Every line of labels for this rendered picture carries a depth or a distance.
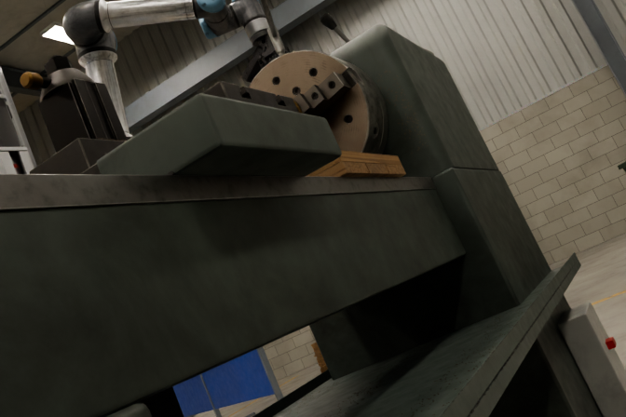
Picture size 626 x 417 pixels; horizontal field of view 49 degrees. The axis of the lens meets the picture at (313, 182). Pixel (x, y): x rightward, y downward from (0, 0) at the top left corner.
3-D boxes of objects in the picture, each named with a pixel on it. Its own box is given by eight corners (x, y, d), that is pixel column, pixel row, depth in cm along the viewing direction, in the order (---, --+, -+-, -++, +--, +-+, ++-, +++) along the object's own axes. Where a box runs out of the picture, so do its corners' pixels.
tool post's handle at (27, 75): (47, 94, 97) (42, 80, 97) (58, 87, 96) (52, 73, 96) (21, 91, 92) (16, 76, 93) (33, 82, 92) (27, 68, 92)
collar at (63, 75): (72, 111, 104) (65, 94, 104) (108, 85, 101) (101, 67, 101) (29, 106, 97) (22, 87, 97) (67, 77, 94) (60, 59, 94)
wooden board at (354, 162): (260, 249, 145) (253, 233, 145) (406, 174, 131) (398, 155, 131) (174, 266, 117) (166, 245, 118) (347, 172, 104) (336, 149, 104)
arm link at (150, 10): (49, -7, 192) (221, -26, 192) (64, 10, 203) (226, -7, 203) (50, 32, 190) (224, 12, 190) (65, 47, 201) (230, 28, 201)
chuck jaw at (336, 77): (310, 105, 149) (349, 69, 145) (322, 123, 148) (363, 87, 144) (287, 100, 139) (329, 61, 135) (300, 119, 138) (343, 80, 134)
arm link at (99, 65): (97, 186, 192) (61, 13, 203) (114, 195, 207) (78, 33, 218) (139, 175, 193) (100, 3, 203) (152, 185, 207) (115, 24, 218)
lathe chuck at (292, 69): (285, 215, 159) (239, 94, 164) (404, 161, 146) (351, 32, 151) (266, 217, 151) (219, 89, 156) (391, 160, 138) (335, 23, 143)
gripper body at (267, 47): (284, 60, 200) (267, 25, 203) (262, 74, 204) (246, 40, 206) (296, 63, 207) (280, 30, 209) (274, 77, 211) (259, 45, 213)
